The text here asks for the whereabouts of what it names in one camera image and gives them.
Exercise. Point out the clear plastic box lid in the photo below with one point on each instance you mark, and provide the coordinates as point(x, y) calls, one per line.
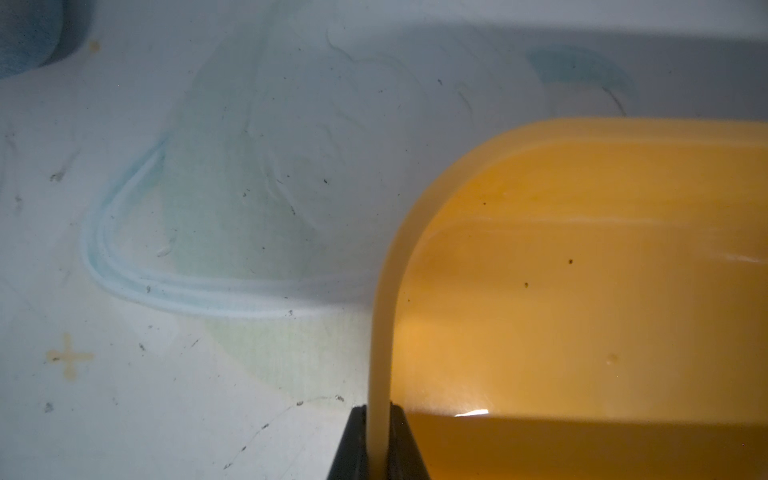
point(291, 165)

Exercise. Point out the blue-grey fabric case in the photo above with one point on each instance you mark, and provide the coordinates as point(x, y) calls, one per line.
point(30, 32)

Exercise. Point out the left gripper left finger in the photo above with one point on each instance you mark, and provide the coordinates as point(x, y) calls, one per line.
point(350, 461)

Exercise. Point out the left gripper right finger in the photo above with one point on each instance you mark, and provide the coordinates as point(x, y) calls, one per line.
point(404, 458)

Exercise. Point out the yellow plastic storage box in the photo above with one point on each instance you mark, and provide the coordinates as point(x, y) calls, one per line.
point(582, 299)

